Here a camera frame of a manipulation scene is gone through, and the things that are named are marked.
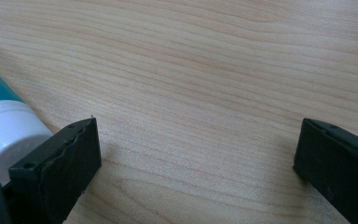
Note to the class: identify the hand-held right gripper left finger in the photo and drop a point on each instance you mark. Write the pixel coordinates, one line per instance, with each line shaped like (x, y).
(59, 174)

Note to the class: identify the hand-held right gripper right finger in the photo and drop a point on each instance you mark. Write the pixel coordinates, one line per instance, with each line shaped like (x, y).
(341, 168)

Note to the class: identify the teal toothpaste tube white cap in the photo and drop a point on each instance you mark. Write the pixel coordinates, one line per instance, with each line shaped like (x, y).
(3, 130)

